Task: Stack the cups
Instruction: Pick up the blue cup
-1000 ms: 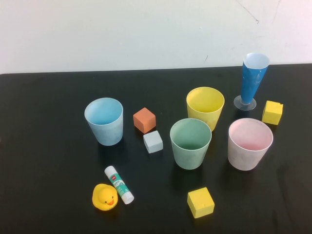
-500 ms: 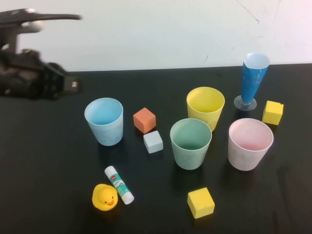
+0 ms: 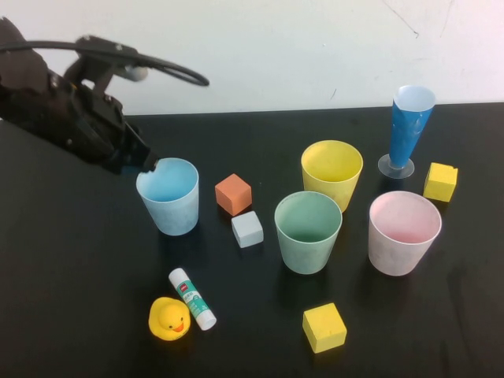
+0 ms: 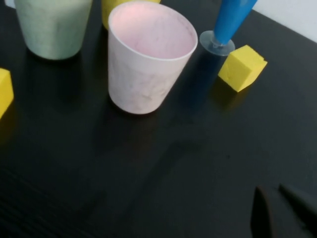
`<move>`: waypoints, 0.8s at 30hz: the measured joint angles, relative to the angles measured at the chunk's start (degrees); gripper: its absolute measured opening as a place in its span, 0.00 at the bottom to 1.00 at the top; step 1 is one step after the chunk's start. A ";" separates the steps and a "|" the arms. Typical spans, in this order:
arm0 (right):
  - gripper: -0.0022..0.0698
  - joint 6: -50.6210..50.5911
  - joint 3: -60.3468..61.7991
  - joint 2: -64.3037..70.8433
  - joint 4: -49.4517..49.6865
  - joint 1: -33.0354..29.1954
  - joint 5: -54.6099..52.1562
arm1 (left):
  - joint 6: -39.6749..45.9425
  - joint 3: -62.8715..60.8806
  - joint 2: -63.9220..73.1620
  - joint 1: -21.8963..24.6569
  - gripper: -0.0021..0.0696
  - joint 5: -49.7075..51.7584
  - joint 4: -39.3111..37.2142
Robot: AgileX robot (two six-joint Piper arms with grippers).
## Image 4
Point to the plain yellow foam cube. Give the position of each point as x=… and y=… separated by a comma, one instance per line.
x=5, y=89

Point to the pink plastic cup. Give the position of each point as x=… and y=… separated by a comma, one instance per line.
x=138, y=84

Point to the yellow plastic cup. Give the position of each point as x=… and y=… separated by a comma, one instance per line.
x=106, y=12

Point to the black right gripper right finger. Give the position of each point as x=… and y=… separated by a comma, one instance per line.
x=305, y=213

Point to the green plastic cup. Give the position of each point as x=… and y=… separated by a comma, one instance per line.
x=52, y=29

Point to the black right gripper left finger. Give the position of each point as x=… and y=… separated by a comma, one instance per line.
x=261, y=218

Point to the blue cone glass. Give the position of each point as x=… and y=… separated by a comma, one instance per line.
x=230, y=22

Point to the clear plastic cone stand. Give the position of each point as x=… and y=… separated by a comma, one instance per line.
x=218, y=49

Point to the notched yellow foam cube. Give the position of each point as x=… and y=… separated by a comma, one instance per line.
x=240, y=69

